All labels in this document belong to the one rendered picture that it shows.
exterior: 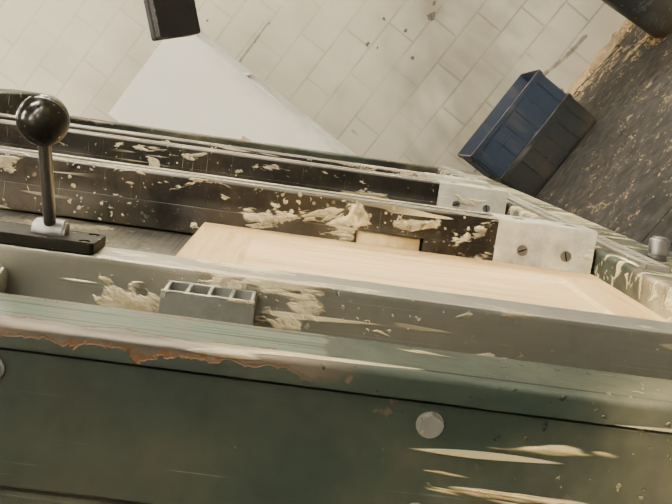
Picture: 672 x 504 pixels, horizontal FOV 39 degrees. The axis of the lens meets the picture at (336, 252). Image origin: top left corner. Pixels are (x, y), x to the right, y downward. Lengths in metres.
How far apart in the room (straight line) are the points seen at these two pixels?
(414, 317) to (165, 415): 0.29
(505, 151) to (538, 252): 4.07
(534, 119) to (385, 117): 1.28
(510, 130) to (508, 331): 4.52
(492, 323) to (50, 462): 0.37
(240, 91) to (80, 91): 1.82
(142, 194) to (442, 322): 0.53
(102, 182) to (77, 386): 0.68
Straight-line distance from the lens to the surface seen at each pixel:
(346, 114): 6.22
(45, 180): 0.75
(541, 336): 0.77
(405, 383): 0.50
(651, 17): 5.45
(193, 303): 0.71
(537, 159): 5.30
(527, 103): 5.29
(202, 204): 1.16
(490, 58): 6.29
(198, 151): 1.69
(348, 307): 0.75
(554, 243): 1.20
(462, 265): 1.12
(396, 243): 1.17
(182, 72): 4.87
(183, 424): 0.51
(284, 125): 4.83
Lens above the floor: 1.30
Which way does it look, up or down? 7 degrees down
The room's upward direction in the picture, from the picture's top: 52 degrees counter-clockwise
